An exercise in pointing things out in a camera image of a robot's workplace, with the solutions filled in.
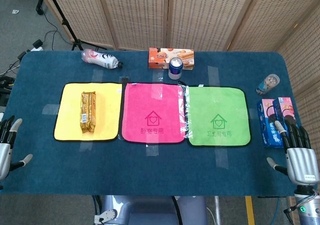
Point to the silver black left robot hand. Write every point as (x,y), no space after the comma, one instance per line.
(4,157)

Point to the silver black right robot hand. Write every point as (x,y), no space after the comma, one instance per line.
(301,162)

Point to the gold snack packet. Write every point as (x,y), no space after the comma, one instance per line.
(88,112)

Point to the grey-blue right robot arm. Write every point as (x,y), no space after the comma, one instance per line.
(308,205)

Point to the clear plastic drink bottle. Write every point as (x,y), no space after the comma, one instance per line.
(100,58)

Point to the blue sandwich cookie box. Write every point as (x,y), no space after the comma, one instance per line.
(266,120)
(287,110)

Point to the black floor device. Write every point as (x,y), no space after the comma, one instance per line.
(5,87)

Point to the clear tape strip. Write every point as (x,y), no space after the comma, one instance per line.
(152,150)
(222,158)

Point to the clear snack jar blue label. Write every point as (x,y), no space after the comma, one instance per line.
(267,83)

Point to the green square cloth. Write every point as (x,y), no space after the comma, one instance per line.
(217,102)

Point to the yellow square cloth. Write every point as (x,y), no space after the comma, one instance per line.
(105,110)

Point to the white power strip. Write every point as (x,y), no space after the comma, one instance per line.
(37,45)

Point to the clear plastic strip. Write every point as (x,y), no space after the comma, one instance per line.
(184,110)

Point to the black tripod stand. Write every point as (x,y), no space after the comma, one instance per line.
(65,25)

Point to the blue carpet table cover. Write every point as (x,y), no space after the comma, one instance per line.
(150,170)

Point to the white paper scrap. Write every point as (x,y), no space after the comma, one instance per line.
(15,11)

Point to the grey-blue robot torso base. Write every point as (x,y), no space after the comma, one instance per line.
(150,211)

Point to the blue drink can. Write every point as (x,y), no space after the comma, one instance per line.
(175,68)

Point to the pink square cloth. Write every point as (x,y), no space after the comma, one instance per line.
(152,102)

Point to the black office chair base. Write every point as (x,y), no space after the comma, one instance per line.
(37,0)

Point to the orange biscuit box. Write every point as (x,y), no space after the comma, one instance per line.
(160,56)

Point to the wicker folding screen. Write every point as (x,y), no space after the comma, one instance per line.
(200,17)

